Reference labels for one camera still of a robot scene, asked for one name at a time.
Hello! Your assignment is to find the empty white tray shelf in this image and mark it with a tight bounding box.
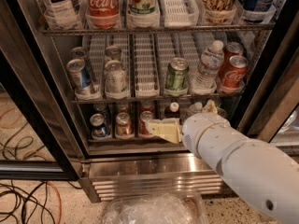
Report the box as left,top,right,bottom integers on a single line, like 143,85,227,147
160,0,199,28
133,34,160,98

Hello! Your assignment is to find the top wire shelf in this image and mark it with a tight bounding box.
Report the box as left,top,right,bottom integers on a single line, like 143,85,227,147
40,22,275,36

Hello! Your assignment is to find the blue silver can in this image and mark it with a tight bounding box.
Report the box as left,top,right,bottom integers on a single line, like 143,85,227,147
66,59,94,95
70,47,96,82

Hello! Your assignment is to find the green can bottom front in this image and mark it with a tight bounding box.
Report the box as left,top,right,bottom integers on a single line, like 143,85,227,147
218,108,228,119

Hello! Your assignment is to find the steel fridge base grille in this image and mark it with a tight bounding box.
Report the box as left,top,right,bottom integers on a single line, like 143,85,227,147
78,153,231,203

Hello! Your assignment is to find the red coca-cola can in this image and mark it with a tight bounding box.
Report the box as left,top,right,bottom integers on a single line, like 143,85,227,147
221,55,248,88
218,42,244,77

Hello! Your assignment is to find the blue can bottom rear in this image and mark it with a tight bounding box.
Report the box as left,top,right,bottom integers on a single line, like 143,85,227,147
93,104,111,125

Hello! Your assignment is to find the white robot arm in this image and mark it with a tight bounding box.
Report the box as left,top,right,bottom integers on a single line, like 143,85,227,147
146,101,299,224

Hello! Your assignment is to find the white can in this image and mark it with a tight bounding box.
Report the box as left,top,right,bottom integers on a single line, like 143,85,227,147
105,45,121,62
105,61,127,93

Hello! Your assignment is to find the blue can bottom front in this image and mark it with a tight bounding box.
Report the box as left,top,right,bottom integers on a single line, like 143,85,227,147
90,113,110,138

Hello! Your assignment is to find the white tea bottle top shelf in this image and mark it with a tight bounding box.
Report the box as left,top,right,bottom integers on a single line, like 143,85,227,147
43,0,81,29

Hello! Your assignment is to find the red Coca-Cola can rear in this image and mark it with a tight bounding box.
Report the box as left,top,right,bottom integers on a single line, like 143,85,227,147
218,42,244,77

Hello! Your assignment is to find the orange can bottom front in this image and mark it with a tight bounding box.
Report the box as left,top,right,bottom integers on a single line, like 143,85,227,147
116,112,133,136

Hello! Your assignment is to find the orange can bottom rear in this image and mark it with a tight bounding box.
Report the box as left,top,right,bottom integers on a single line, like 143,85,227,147
117,102,130,113

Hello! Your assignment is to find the left glass fridge door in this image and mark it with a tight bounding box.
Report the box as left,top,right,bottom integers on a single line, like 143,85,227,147
0,0,84,181

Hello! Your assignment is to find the right glass fridge door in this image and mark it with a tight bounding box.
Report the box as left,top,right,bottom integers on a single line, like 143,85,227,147
231,14,299,158

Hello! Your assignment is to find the water bottle shelf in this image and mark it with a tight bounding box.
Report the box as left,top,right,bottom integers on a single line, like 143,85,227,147
187,102,203,117
195,40,224,90

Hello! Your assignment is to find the white can middle rear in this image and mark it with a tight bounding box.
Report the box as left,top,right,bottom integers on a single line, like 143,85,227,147
105,45,121,62

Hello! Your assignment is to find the empty white tray top shelf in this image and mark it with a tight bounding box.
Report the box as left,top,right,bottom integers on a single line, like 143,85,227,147
160,0,199,28

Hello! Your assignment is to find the blue silver can middle front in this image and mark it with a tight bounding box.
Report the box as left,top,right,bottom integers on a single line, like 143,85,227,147
66,59,94,95

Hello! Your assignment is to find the clear plastic bin with bags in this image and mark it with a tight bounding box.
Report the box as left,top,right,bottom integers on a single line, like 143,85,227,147
101,191,209,224

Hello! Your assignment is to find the water bottle bottom shelf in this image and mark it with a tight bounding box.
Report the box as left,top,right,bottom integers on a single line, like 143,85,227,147
187,102,203,117

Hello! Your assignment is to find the empty white tray middle shelf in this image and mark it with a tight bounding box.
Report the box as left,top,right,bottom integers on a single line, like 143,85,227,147
133,34,160,98

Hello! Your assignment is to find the white can middle front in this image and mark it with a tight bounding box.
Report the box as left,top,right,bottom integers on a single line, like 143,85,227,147
105,61,127,93

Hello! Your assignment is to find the blue silver can middle rear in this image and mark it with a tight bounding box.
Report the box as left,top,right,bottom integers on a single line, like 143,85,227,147
70,47,96,82

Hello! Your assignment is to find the middle wire shelf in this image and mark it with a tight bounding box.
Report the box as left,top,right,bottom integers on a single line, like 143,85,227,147
71,92,243,105

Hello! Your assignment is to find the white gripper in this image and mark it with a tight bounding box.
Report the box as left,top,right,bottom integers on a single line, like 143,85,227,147
146,100,230,157

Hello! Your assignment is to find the glass fridge door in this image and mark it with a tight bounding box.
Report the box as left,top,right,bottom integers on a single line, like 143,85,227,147
0,0,84,181
231,14,299,158

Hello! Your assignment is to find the red can bottom rear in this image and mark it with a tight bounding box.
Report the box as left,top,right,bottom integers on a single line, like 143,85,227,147
140,101,155,113

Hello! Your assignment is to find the red can bottom front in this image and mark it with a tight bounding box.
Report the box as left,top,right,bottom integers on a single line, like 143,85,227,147
138,111,154,135

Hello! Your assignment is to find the yellow black can top shelf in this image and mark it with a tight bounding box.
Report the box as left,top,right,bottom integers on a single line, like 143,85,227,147
201,0,235,23

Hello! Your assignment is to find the green white soda bottle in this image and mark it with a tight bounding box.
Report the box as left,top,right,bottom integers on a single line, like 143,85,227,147
127,0,159,16

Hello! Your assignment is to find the dark juice bottle white cap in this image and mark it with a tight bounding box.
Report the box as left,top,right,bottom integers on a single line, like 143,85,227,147
164,102,180,119

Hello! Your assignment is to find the green can middle shelf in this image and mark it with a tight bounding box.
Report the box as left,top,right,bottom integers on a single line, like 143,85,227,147
165,57,189,91

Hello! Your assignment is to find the orange cable on floor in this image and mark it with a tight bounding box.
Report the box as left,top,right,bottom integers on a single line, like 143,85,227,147
45,180,63,224

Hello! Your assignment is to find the red Coca-Cola can front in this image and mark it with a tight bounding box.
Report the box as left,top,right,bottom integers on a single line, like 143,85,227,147
221,55,248,88

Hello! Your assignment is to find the black cable on floor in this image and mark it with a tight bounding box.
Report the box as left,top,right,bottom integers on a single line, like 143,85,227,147
0,180,82,224

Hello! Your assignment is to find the wire shelf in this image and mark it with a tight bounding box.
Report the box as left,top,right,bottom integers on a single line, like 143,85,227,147
71,92,243,105
40,22,275,36

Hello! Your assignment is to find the Coca-Cola bottle top shelf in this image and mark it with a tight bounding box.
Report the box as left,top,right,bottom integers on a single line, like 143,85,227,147
87,0,119,29

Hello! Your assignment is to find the orange can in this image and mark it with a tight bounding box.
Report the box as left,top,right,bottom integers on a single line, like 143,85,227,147
116,112,133,136
117,102,130,113

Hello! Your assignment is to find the water bottle middle shelf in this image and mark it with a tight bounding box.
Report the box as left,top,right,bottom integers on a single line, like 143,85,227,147
195,40,224,90

